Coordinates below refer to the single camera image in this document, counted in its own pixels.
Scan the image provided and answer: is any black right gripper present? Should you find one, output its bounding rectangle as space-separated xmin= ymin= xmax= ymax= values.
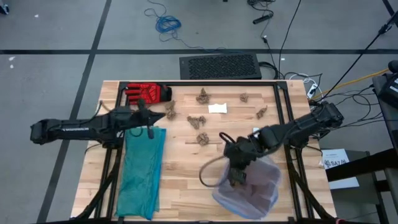
xmin=223 ymin=135 xmax=265 ymax=187

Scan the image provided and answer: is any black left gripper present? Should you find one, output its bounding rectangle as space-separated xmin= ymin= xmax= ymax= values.
xmin=108 ymin=105 xmax=166 ymax=133

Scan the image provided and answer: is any clear plastic trash bag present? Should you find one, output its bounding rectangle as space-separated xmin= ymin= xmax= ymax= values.
xmin=212 ymin=154 xmax=282 ymax=220

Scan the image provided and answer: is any teal cloth bag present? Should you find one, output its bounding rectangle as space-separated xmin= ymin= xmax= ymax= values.
xmin=114 ymin=126 xmax=167 ymax=221

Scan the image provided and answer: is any torn white paper sheet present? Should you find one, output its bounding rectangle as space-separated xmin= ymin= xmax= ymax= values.
xmin=208 ymin=103 xmax=228 ymax=114

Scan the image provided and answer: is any red and black glove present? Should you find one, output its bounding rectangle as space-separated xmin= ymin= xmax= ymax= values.
xmin=124 ymin=82 xmax=173 ymax=106

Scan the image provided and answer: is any black perforated metal case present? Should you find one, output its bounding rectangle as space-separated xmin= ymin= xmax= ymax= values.
xmin=179 ymin=52 xmax=262 ymax=80

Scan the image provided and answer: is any white printed paper sign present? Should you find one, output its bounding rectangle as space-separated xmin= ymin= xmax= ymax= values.
xmin=320 ymin=148 xmax=360 ymax=190

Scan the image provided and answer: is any white power strip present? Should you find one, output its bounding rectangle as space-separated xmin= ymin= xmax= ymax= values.
xmin=306 ymin=81 xmax=319 ymax=100

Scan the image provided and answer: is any grey side cabinet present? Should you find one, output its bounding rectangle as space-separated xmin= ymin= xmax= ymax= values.
xmin=320 ymin=149 xmax=389 ymax=224

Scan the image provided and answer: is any black side beam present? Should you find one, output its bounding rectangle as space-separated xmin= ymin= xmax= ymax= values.
xmin=325 ymin=148 xmax=398 ymax=183

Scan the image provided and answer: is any grey side table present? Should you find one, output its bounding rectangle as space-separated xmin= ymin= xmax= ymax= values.
xmin=371 ymin=74 xmax=398 ymax=224

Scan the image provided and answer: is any black stand pole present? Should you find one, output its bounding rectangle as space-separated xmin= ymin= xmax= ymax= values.
xmin=329 ymin=11 xmax=398 ymax=93

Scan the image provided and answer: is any black desk device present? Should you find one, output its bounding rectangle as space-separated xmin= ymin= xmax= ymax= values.
xmin=377 ymin=60 xmax=398 ymax=110

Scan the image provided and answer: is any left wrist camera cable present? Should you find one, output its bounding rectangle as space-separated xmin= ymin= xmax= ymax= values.
xmin=129 ymin=98 xmax=155 ymax=140

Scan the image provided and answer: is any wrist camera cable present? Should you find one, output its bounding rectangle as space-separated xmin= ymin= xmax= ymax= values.
xmin=129 ymin=98 xmax=155 ymax=140
xmin=198 ymin=132 xmax=236 ymax=189

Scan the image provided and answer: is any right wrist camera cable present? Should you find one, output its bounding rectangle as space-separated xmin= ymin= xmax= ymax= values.
xmin=198 ymin=132 xmax=236 ymax=189

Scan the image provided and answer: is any black metal table frame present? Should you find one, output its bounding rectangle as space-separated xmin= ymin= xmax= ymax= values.
xmin=73 ymin=80 xmax=336 ymax=224

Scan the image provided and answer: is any blue coiled floor cable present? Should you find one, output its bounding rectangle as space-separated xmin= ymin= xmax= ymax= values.
xmin=143 ymin=0 xmax=224 ymax=53

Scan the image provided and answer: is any long black floor cable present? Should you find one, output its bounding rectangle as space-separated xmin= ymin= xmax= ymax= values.
xmin=277 ymin=0 xmax=302 ymax=77

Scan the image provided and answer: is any black cable bundle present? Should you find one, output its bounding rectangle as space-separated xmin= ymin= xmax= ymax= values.
xmin=310 ymin=72 xmax=386 ymax=131

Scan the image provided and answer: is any yellow floor cable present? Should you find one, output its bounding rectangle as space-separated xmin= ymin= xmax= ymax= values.
xmin=313 ymin=68 xmax=390 ymax=100

